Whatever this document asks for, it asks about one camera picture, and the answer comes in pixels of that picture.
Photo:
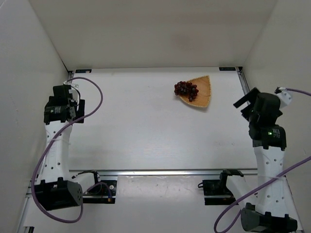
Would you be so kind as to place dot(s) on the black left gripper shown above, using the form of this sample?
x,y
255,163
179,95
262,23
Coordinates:
x,y
79,110

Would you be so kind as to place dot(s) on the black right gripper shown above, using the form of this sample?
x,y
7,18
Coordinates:
x,y
245,100

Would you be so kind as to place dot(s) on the red fake grape bunch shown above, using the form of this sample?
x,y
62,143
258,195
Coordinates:
x,y
186,89

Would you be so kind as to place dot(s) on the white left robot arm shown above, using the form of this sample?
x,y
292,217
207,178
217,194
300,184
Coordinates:
x,y
55,188

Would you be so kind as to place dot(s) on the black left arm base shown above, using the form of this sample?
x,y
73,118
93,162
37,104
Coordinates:
x,y
96,190

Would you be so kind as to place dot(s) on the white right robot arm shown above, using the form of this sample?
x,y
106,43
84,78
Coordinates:
x,y
263,210

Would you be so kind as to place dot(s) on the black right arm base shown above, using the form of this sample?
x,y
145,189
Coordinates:
x,y
216,191

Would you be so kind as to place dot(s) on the woven triangular fruit bowl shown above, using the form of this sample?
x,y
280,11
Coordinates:
x,y
203,95

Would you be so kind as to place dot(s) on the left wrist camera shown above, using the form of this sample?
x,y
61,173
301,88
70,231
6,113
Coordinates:
x,y
63,94

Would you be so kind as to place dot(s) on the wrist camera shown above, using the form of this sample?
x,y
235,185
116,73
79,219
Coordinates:
x,y
63,94
285,97

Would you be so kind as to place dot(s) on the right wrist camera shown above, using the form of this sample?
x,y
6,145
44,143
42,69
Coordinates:
x,y
285,97

